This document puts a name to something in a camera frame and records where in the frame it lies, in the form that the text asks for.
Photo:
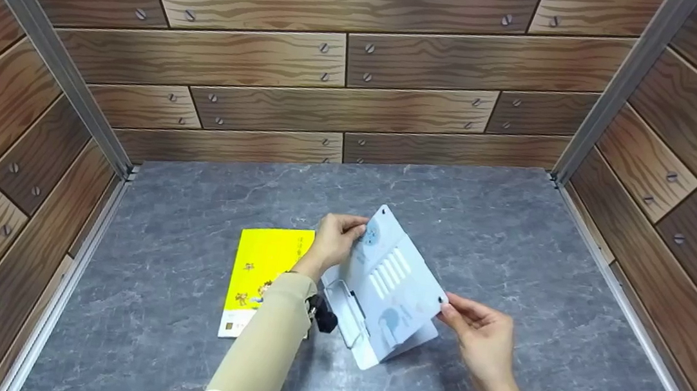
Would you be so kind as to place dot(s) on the person's right hand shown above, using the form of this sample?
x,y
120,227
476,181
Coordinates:
x,y
483,342

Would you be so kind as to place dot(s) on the person's left hand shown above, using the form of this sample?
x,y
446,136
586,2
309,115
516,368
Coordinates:
x,y
332,242

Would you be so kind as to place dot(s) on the person's right thumb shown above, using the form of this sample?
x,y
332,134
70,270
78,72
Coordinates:
x,y
452,322

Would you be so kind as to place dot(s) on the person's right index finger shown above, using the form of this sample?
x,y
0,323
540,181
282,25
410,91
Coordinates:
x,y
462,301

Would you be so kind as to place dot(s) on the person's left fingers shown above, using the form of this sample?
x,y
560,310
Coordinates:
x,y
342,218

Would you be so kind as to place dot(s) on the person's left thumb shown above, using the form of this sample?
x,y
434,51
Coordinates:
x,y
359,228

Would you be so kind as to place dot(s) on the white folding book stand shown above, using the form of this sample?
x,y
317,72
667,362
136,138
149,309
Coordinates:
x,y
385,290

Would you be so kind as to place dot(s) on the black wrist band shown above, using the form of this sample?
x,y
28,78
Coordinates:
x,y
318,312

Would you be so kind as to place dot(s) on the yellow book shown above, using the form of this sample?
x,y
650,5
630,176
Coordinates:
x,y
257,276

